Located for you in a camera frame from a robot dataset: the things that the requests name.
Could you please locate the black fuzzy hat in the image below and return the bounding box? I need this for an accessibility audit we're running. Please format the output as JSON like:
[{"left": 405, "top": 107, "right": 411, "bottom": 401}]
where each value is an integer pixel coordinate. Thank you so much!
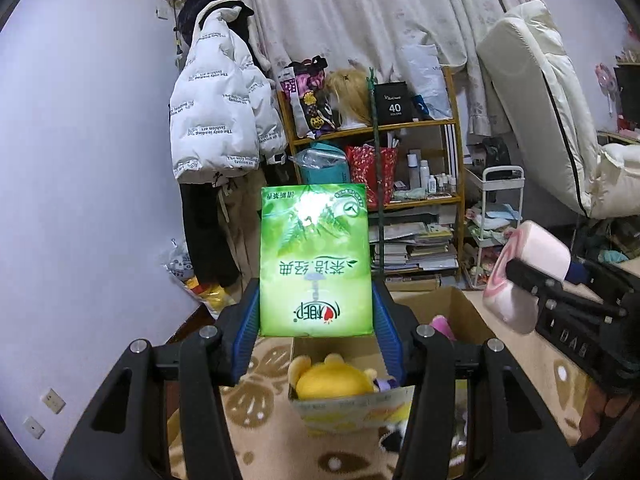
[{"left": 176, "top": 0, "right": 256, "bottom": 56}]

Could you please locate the wooden shelf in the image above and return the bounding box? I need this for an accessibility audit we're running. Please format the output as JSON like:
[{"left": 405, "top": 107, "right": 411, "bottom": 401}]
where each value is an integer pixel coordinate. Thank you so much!
[{"left": 276, "top": 65, "right": 466, "bottom": 291}]

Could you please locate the floral curtain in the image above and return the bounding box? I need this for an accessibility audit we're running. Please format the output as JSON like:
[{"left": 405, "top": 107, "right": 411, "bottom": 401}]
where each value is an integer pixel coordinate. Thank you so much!
[{"left": 232, "top": 0, "right": 546, "bottom": 136}]

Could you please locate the row of cosmetic bottles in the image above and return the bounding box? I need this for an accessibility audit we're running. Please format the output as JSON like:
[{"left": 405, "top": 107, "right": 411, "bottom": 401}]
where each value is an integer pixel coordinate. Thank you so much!
[{"left": 406, "top": 152, "right": 458, "bottom": 196}]

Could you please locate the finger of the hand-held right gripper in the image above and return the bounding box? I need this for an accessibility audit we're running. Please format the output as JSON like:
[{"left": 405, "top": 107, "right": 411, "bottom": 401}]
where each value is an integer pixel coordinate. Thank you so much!
[
  {"left": 505, "top": 258, "right": 631, "bottom": 318},
  {"left": 565, "top": 255, "right": 640, "bottom": 291}
]

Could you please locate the black cardboard box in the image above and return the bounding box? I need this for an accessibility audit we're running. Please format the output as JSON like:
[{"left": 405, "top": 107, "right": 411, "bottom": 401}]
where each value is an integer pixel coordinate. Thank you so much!
[{"left": 374, "top": 81, "right": 418, "bottom": 123}]

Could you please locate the plastic bag of toys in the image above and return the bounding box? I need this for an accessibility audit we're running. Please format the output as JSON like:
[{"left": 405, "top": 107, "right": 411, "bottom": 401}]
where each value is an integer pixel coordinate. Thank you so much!
[{"left": 162, "top": 240, "right": 236, "bottom": 318}]

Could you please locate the green tissue pack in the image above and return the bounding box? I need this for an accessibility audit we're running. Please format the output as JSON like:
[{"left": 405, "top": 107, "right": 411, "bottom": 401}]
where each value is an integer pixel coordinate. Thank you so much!
[{"left": 259, "top": 183, "right": 376, "bottom": 339}]

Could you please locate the pink fan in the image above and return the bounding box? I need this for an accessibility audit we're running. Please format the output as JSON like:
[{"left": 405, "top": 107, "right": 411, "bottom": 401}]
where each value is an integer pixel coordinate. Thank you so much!
[{"left": 595, "top": 62, "right": 621, "bottom": 113}]

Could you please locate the patterned cartoon bag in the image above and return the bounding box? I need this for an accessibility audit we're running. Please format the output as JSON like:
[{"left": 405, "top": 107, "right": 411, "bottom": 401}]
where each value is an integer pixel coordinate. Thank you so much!
[{"left": 280, "top": 57, "right": 333, "bottom": 140}]

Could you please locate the white plastic bag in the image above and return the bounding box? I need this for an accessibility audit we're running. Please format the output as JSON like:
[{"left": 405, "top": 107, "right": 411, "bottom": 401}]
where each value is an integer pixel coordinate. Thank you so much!
[{"left": 400, "top": 42, "right": 453, "bottom": 121}]

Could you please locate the green stick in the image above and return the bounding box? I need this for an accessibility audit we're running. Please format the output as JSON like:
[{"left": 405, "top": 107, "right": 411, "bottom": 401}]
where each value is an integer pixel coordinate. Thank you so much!
[{"left": 365, "top": 66, "right": 388, "bottom": 278}]

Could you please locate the white puffer jacket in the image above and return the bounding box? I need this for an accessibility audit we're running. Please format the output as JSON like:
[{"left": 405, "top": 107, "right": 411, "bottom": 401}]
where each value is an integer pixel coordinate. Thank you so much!
[{"left": 169, "top": 0, "right": 288, "bottom": 184}]

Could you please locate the black monitor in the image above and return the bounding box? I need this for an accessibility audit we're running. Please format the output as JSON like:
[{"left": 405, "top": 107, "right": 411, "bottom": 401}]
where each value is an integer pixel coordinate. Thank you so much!
[{"left": 614, "top": 62, "right": 640, "bottom": 126}]

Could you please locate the blonde wig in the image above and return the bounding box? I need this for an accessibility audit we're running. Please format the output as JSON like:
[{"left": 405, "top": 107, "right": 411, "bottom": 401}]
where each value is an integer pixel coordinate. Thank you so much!
[{"left": 325, "top": 67, "right": 375, "bottom": 131}]

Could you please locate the pile of books and magazines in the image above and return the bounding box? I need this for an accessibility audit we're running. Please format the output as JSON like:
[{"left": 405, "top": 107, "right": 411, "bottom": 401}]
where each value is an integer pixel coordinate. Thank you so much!
[{"left": 369, "top": 210, "right": 461, "bottom": 276}]

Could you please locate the white trolley cart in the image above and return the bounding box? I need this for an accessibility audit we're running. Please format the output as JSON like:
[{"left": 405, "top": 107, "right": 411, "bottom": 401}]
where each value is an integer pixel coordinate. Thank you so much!
[{"left": 462, "top": 165, "right": 525, "bottom": 291}]

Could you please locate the yellow plush toy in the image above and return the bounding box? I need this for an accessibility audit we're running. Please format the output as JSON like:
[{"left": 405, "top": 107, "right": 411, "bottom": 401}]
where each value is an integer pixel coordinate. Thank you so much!
[{"left": 287, "top": 353, "right": 379, "bottom": 401}]

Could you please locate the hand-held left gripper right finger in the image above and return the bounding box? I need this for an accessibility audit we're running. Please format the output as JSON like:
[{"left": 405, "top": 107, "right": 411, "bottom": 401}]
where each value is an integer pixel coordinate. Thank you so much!
[{"left": 371, "top": 277, "right": 583, "bottom": 480}]

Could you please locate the white folded mattress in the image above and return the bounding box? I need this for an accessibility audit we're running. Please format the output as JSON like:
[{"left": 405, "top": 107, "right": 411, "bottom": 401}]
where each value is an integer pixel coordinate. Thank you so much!
[{"left": 475, "top": 0, "right": 640, "bottom": 221}]

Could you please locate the teal bag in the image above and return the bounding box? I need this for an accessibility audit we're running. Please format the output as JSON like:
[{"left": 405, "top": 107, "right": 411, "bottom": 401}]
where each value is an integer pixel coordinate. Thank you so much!
[{"left": 290, "top": 141, "right": 351, "bottom": 186}]

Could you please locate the printed cardboard box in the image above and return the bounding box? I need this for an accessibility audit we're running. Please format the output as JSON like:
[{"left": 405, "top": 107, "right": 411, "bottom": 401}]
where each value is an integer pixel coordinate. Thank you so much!
[{"left": 287, "top": 286, "right": 498, "bottom": 461}]

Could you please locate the dark bag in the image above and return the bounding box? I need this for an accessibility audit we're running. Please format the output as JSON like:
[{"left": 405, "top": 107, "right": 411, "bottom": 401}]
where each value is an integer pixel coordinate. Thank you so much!
[{"left": 480, "top": 136, "right": 511, "bottom": 168}]

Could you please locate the black coat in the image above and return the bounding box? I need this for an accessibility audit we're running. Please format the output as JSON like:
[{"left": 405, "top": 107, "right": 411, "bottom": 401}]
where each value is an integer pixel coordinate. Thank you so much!
[{"left": 179, "top": 182, "right": 241, "bottom": 288}]

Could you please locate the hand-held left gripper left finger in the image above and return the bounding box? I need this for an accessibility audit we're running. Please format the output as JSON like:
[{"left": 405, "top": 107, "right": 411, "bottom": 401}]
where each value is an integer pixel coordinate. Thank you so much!
[{"left": 52, "top": 280, "right": 263, "bottom": 480}]

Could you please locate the beige coat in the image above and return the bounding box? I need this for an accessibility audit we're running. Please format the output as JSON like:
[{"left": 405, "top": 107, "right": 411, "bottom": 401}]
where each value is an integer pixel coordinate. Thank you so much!
[{"left": 215, "top": 175, "right": 263, "bottom": 281}]

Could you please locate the red gift bag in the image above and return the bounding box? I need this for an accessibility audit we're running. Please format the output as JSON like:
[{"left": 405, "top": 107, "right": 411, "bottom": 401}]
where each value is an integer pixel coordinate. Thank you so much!
[{"left": 345, "top": 144, "right": 399, "bottom": 209}]

